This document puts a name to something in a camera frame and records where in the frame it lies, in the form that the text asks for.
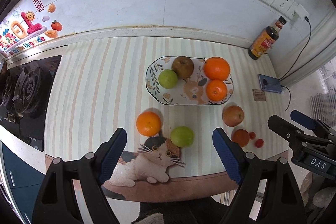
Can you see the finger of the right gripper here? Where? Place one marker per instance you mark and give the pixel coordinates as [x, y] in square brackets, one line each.
[288, 131]
[317, 126]

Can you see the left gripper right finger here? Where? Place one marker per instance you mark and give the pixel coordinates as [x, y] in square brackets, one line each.
[282, 201]

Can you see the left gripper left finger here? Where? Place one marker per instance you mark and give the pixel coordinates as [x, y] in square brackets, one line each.
[56, 201]

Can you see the small dark tangerine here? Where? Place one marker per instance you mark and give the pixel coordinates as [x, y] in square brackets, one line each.
[241, 137]

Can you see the green apple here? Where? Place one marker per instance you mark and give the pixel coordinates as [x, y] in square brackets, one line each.
[182, 136]
[168, 79]

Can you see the blue cabinet door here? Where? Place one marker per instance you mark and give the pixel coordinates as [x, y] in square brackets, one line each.
[24, 182]

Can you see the small red cherry tomato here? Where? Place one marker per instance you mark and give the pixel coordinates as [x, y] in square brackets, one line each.
[252, 135]

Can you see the small brown paper card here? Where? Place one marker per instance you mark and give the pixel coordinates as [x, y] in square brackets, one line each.
[259, 95]

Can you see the blue smartphone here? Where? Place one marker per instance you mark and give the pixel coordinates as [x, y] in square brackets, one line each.
[269, 84]

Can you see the red yellow apple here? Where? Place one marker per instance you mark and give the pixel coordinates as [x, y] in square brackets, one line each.
[233, 115]

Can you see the medium orange on plate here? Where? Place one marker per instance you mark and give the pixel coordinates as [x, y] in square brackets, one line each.
[216, 90]

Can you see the dark soy sauce bottle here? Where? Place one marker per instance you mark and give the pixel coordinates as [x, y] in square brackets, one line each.
[266, 39]

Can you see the large orange on plate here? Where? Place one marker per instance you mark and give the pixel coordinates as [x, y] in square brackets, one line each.
[216, 68]

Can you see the oval floral ceramic plate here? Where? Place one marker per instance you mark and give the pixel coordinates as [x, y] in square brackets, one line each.
[191, 91]

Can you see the striped cat print mat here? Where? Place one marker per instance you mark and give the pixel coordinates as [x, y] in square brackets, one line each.
[100, 86]

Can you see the orange near cat print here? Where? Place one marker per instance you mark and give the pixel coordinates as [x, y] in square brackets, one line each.
[148, 124]

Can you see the black gas stove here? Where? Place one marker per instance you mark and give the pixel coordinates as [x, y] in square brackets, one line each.
[25, 94]

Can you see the brown russet apple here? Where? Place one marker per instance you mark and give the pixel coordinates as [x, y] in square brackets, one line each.
[183, 66]

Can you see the green apple on plate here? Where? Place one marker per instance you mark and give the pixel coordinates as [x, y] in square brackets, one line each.
[168, 79]

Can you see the white wire rack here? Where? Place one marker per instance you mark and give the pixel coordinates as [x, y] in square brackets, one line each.
[322, 107]

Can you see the white wall charger plug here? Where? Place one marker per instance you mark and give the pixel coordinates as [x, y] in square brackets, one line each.
[302, 12]

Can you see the colourful wall sticker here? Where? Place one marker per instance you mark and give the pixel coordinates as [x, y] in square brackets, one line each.
[29, 24]

